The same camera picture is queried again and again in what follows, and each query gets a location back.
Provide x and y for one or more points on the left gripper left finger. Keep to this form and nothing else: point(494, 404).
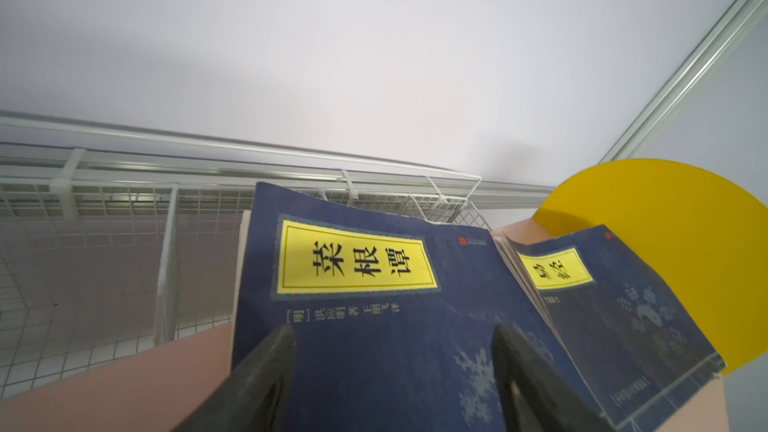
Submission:
point(256, 394)

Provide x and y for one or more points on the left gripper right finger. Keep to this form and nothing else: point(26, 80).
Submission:
point(533, 396)

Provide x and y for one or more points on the navy book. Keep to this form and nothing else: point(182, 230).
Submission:
point(393, 316)
point(635, 346)

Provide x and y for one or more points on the yellow bookshelf pink blue shelves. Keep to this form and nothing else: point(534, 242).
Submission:
point(351, 320)

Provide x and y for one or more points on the white wire rack basket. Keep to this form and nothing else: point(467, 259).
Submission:
point(114, 237)

